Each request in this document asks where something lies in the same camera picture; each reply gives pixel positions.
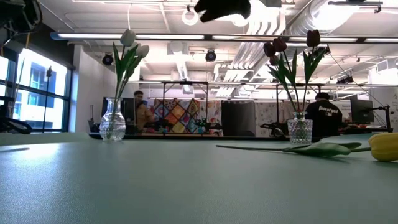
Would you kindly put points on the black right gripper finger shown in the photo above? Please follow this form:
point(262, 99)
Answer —
point(227, 9)

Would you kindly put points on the yellow artificial tulip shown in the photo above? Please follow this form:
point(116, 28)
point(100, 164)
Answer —
point(385, 147)

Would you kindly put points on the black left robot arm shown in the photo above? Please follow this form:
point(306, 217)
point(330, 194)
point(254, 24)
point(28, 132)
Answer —
point(21, 15)

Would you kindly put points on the cut clear glass vase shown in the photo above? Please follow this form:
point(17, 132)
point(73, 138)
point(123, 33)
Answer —
point(300, 130)

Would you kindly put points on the round clear glass vase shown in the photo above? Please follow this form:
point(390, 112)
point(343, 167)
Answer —
point(112, 124)

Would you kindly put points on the black ceiling spotlight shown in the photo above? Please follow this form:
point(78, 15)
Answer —
point(211, 56)
point(107, 59)

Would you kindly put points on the black curtain panel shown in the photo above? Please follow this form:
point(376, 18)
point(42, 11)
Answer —
point(237, 119)

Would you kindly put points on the white patterned cloth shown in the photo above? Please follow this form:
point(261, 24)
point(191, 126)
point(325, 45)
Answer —
point(267, 113)

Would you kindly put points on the colourful patchwork quilt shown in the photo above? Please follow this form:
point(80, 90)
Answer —
point(177, 115)

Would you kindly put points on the long ceiling light bar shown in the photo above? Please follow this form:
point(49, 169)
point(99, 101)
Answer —
point(93, 36)
point(342, 40)

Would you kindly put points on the person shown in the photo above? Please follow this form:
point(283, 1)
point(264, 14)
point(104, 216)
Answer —
point(143, 115)
point(325, 119)

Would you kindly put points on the black computer monitor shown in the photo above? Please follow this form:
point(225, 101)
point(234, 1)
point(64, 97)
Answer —
point(129, 109)
point(361, 111)

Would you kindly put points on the black tripod stand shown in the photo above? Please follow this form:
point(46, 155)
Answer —
point(46, 93)

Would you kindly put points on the large glass window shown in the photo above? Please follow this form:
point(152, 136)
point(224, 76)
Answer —
point(34, 102)

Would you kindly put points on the silver ventilation duct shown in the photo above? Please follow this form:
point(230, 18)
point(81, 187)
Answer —
point(306, 21)

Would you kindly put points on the black aluminium table frame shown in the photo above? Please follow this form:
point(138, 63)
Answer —
point(186, 137)

